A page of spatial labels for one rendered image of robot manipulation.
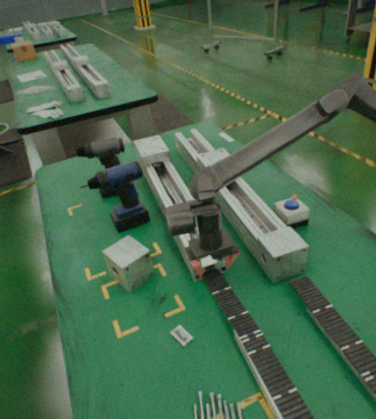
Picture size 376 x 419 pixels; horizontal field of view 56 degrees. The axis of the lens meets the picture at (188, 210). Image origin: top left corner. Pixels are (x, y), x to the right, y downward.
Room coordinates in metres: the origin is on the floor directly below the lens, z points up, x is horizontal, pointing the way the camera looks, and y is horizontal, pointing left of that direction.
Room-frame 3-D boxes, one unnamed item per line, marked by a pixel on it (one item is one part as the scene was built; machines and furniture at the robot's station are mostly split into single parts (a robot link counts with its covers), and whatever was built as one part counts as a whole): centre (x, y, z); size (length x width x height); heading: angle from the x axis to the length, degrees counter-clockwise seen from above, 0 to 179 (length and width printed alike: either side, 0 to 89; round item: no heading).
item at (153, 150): (1.31, 0.12, 0.87); 0.16 x 0.11 x 0.07; 14
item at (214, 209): (0.65, -0.04, 1.01); 0.07 x 0.06 x 0.07; 97
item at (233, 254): (0.66, -0.07, 0.88); 0.07 x 0.07 x 0.09; 13
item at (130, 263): (0.74, 0.17, 0.83); 0.11 x 0.10 x 0.10; 128
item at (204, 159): (1.12, -0.13, 0.87); 0.16 x 0.11 x 0.07; 14
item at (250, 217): (1.12, -0.13, 0.82); 0.80 x 0.10 x 0.09; 14
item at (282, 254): (0.69, -0.24, 0.83); 0.12 x 0.09 x 0.10; 104
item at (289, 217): (0.87, -0.31, 0.81); 0.10 x 0.08 x 0.06; 104
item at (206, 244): (0.65, -0.04, 0.95); 0.10 x 0.07 x 0.07; 103
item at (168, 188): (1.07, 0.06, 0.82); 0.80 x 0.10 x 0.09; 14
